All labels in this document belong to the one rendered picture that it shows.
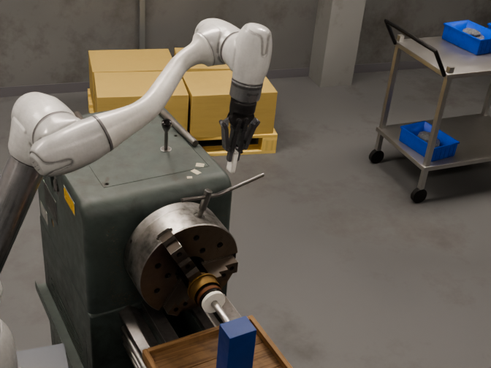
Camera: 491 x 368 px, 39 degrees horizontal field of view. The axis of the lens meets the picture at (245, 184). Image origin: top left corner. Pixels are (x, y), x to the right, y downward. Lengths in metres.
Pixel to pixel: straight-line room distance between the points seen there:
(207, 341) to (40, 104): 0.83
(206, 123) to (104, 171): 2.54
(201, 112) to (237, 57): 2.69
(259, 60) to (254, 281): 1.99
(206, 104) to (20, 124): 2.81
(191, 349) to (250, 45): 0.88
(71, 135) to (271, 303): 2.07
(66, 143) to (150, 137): 0.66
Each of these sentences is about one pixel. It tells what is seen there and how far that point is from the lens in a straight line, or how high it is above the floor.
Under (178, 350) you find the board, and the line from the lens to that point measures 2.08.
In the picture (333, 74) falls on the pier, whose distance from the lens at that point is 6.01.
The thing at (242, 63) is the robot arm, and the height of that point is 1.65.
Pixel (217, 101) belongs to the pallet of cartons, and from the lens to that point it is 4.59.
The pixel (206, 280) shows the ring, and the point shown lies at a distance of 1.94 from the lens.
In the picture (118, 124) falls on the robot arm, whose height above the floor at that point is 1.56.
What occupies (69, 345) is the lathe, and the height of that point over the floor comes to 0.54.
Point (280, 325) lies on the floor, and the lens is 3.48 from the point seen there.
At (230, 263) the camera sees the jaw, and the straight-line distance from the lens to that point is 2.04.
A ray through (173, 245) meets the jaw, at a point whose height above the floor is 1.20.
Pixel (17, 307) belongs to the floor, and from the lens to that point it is 3.60.
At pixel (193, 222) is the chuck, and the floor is 1.24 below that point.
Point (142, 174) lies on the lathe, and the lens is 2.14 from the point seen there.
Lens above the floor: 2.37
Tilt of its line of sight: 32 degrees down
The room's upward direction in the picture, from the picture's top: 5 degrees clockwise
